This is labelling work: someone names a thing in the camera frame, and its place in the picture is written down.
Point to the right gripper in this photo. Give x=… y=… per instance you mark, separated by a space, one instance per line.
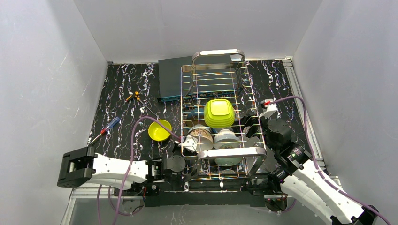
x=254 y=122

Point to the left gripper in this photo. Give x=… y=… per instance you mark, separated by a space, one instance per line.
x=193 y=152

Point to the yellow rimmed bowl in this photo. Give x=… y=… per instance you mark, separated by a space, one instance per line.
x=157 y=132

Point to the pale white ribbed bowl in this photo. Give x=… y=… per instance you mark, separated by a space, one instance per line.
x=226 y=139

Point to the beige cream bowl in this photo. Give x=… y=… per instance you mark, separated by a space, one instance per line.
x=204 y=136

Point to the steel wire dish rack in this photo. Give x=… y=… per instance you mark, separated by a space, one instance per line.
x=242 y=97

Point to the lime green square bowl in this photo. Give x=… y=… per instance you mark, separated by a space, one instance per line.
x=219 y=113

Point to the dark blue gold bowl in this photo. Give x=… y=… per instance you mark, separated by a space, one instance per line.
x=195 y=117

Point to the light green bowl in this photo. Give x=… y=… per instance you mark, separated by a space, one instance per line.
x=226 y=162

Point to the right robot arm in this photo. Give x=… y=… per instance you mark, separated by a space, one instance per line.
x=298 y=177

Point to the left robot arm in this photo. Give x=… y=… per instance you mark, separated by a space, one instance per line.
x=85 y=165

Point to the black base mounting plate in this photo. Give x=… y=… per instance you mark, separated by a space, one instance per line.
x=202 y=189

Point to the blue red screwdriver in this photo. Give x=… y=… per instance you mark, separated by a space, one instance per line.
x=109 y=126

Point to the yellow black pliers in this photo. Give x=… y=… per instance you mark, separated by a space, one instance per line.
x=135 y=96

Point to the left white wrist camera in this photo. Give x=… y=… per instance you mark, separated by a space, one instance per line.
x=190 y=144

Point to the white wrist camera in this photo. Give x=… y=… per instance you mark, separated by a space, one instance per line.
x=190 y=144
x=268 y=109

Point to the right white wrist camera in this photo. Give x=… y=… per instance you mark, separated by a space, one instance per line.
x=268 y=109

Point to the dark grey network switch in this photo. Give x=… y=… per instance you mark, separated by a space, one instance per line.
x=169 y=77

